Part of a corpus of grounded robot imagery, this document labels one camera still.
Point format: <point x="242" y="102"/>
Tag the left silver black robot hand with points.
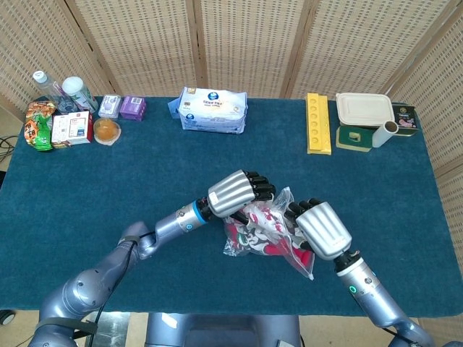
<point x="231" y="193"/>

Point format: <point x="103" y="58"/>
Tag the pale purple soap box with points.
<point x="110" y="106"/>

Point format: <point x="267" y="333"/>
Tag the green beige box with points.
<point x="354" y="139"/>

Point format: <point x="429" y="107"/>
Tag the white roll with cardboard core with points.
<point x="384" y="135"/>

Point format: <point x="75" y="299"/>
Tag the clear plastic water bottle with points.
<point x="45" y="86"/>

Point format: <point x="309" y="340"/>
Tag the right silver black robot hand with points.
<point x="323" y="229"/>

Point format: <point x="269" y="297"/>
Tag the grey robot torso base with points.
<point x="224" y="330"/>

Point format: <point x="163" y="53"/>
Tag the blue carpet table cover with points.
<point x="144" y="162"/>

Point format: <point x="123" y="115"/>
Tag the orange jelly cup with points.
<point x="106" y="131"/>

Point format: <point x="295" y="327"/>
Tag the white blue tissue pack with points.
<point x="213" y="108"/>

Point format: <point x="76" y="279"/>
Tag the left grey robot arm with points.
<point x="108" y="264"/>

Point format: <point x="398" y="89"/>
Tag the white lidded green drink cup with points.
<point x="77" y="92"/>

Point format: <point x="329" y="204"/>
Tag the clear plastic zip bag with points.
<point x="284" y="197"/>

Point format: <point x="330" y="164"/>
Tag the black caster wheel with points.
<point x="6" y="317"/>

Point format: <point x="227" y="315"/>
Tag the yellow tray with round holes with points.
<point x="318" y="124"/>

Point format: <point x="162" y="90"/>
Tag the grey metal table base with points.
<point x="112" y="330"/>

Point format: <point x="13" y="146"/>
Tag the beige lidded lunch box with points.
<point x="363" y="108"/>

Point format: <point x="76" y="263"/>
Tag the orange green snack bag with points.
<point x="36" y="126"/>

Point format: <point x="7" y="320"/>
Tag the woven folding screen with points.
<point x="253" y="43"/>

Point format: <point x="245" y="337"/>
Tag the red white black clothes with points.
<point x="260" y="238"/>

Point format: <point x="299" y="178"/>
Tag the dark luncheon meat tin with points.
<point x="406" y="121"/>

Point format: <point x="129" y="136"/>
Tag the purple cardboard box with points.
<point x="132" y="107"/>

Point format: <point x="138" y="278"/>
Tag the white red cardboard box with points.
<point x="70" y="128"/>

